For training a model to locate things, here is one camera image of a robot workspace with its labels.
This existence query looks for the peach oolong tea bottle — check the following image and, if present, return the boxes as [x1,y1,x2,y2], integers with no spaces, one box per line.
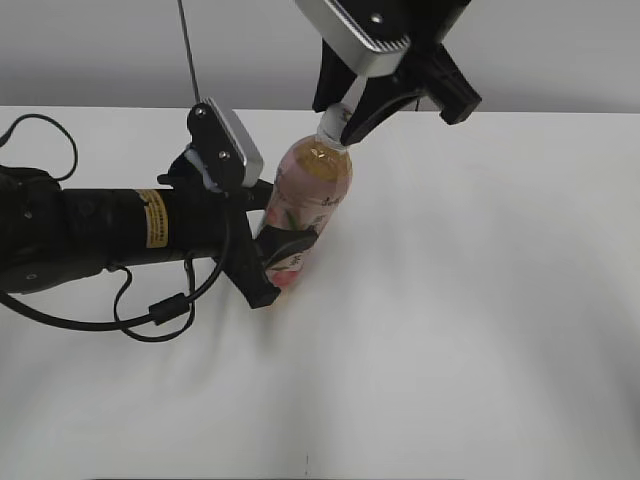
[257,127,354,295]

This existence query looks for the white bottle cap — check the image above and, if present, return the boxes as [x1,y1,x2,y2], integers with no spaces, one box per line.
[316,103,352,151]

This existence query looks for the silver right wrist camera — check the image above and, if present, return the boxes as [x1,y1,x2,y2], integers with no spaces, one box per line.
[295,1,410,78]

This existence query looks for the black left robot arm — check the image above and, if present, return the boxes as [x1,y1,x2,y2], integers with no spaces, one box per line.
[1,158,318,308]

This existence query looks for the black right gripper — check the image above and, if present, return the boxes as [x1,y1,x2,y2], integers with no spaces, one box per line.
[312,42,481,146]

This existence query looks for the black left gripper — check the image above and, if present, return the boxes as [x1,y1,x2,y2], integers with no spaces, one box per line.
[158,152,319,309]

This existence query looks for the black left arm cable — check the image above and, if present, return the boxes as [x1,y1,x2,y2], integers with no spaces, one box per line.
[0,113,236,344]

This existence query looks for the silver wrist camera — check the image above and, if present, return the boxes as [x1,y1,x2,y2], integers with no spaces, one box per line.
[183,97,264,194]
[295,1,410,78]

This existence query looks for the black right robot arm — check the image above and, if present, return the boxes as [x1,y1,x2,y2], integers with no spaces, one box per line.
[296,0,482,146]

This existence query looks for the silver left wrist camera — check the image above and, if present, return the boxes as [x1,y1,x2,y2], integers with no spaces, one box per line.
[183,97,264,194]

